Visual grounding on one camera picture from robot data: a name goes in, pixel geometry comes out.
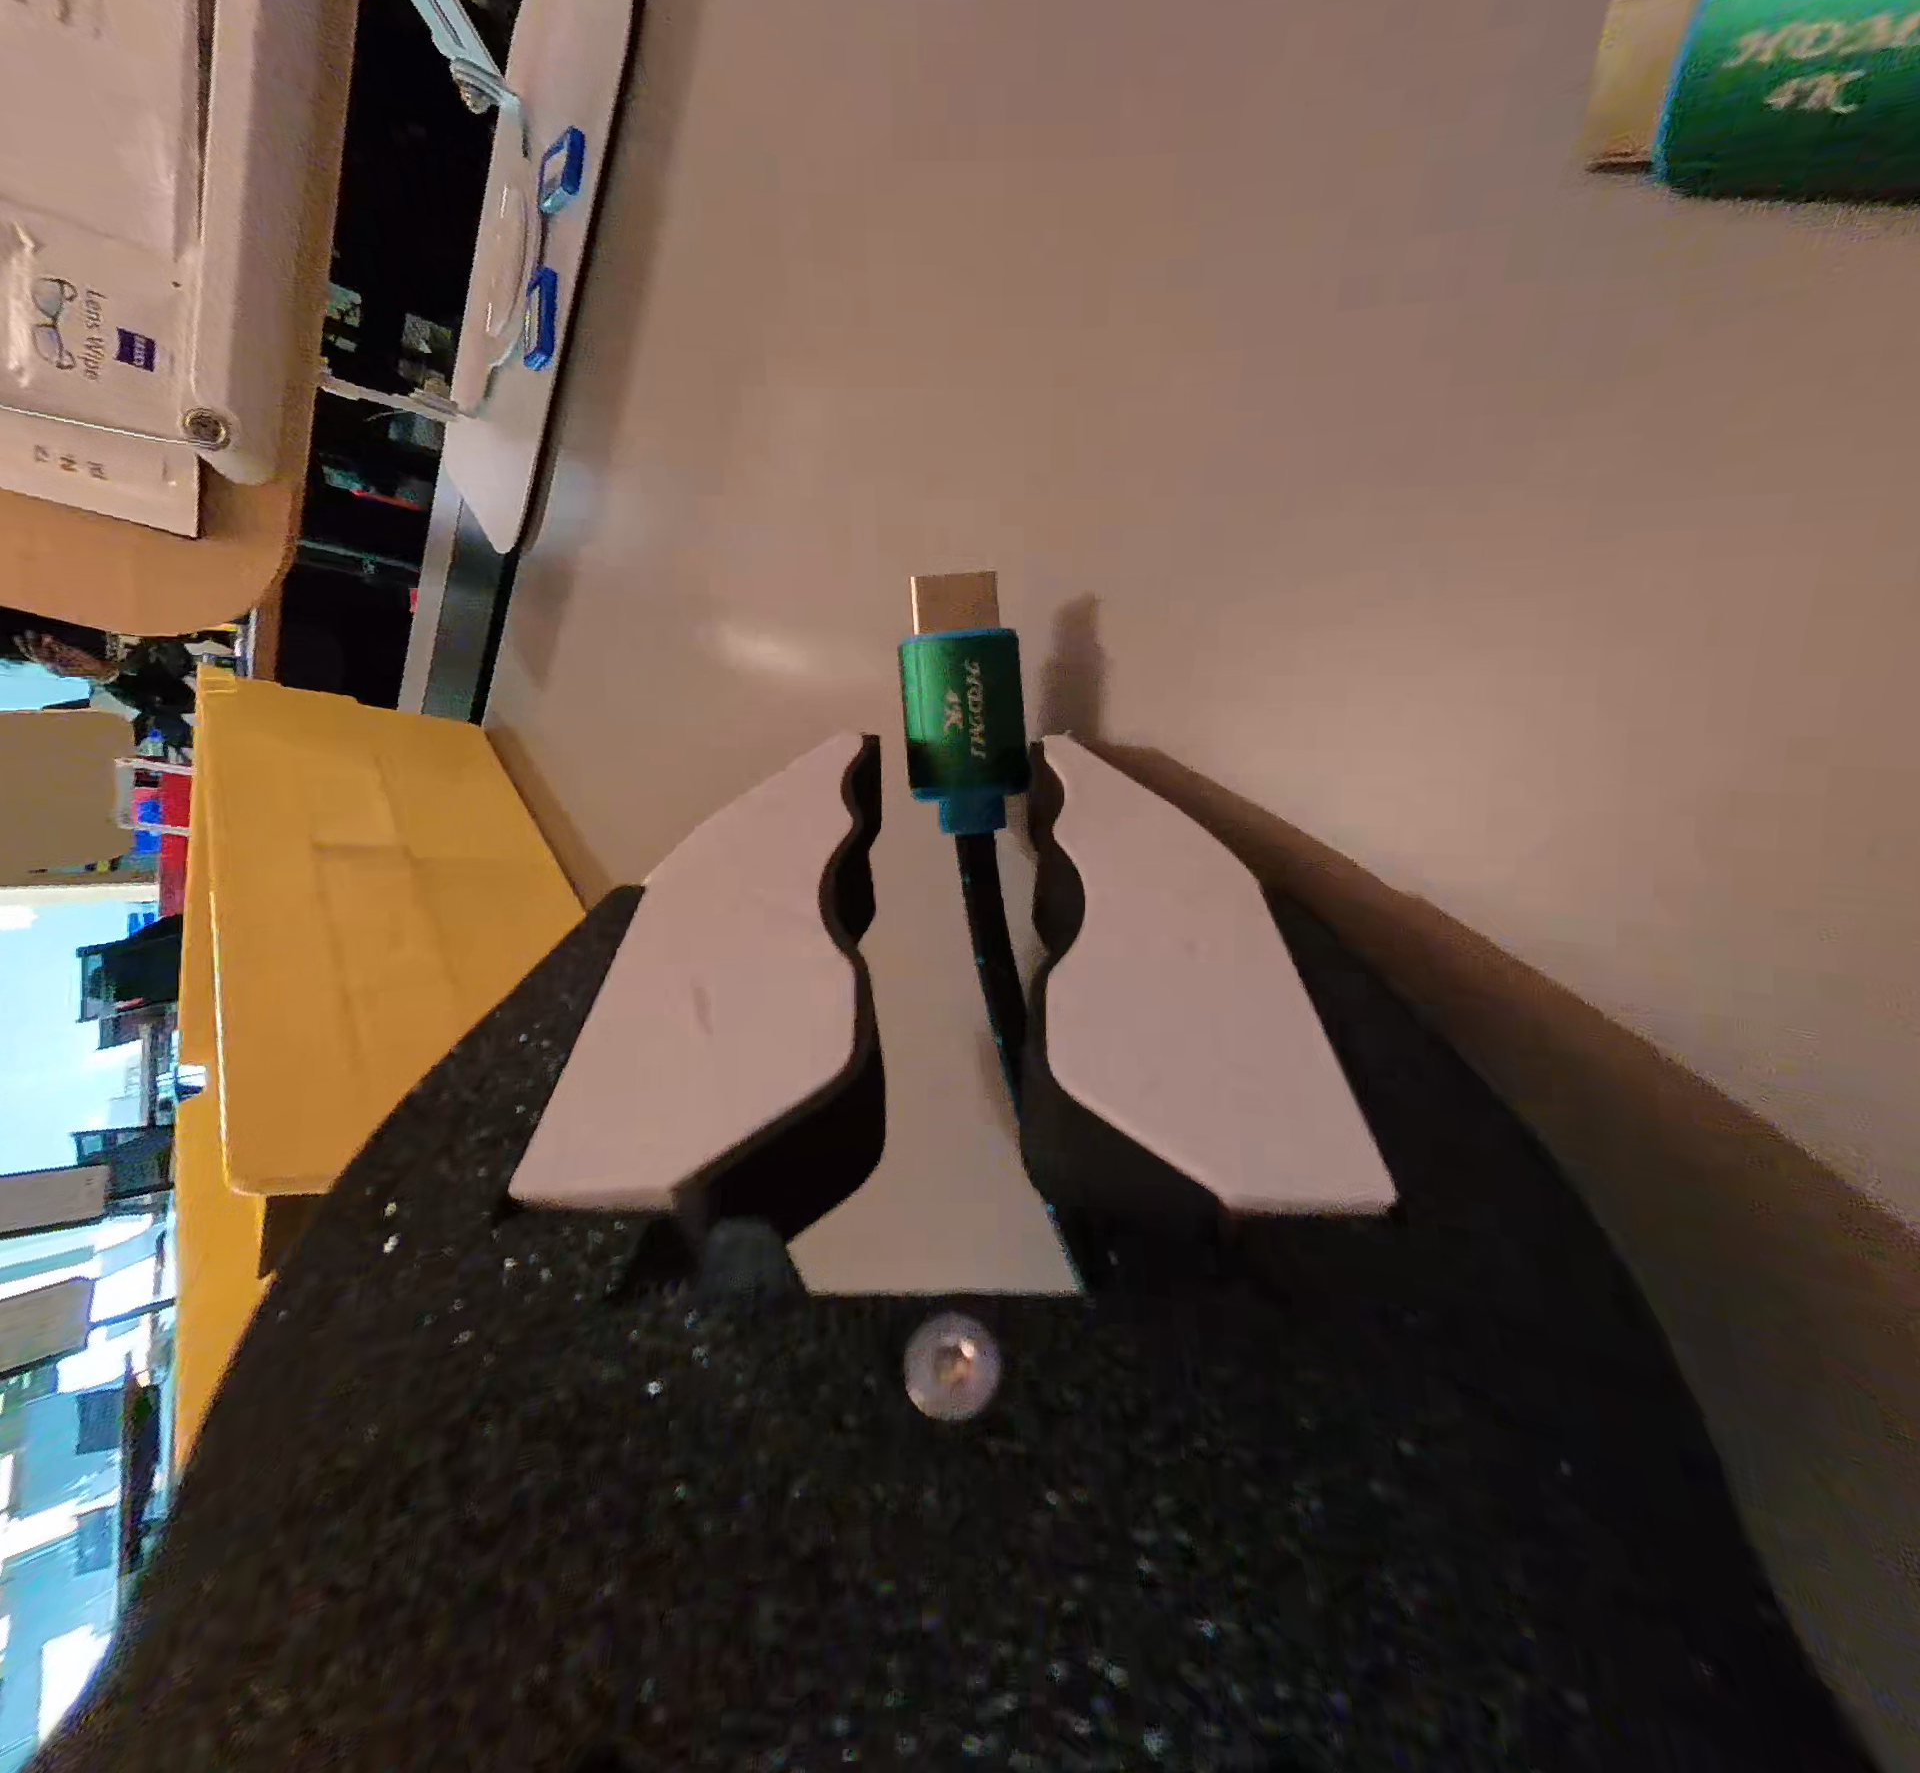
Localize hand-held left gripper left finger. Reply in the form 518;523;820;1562
502;729;890;1256

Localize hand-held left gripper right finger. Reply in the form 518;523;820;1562
1018;731;1403;1219

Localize yellow plastic bin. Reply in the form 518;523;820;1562
172;670;587;1474

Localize small green plug black cable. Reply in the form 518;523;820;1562
898;573;1052;1130

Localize clear plastic holder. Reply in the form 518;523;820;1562
368;0;549;431

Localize white printed paper sheets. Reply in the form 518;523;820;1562
0;0;204;536

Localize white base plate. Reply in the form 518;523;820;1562
437;0;636;557

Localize large green plug black cable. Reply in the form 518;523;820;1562
1587;0;1920;206

